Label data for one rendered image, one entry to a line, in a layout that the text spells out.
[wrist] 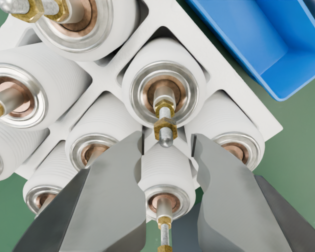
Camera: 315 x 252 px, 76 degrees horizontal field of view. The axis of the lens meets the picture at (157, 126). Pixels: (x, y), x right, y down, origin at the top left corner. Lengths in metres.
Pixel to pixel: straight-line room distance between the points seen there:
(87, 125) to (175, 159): 0.15
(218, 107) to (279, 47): 0.26
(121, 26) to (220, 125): 0.15
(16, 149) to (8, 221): 0.62
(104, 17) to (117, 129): 0.12
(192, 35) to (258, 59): 0.25
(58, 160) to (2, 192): 0.49
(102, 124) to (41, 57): 0.10
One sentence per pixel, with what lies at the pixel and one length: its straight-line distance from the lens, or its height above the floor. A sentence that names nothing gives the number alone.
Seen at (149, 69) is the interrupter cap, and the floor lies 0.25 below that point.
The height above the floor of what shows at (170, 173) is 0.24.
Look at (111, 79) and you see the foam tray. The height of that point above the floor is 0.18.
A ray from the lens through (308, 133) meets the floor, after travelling 0.66.
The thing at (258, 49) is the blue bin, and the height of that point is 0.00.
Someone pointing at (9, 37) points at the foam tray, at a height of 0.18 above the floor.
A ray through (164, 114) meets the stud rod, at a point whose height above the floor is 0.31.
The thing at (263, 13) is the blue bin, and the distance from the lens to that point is 0.50.
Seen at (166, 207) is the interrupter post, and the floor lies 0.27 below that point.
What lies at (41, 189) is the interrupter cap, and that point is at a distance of 0.34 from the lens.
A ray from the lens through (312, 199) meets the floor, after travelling 0.84.
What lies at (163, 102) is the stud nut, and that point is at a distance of 0.18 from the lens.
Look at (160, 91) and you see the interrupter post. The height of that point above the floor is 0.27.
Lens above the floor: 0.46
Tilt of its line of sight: 62 degrees down
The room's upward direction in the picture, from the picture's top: 179 degrees counter-clockwise
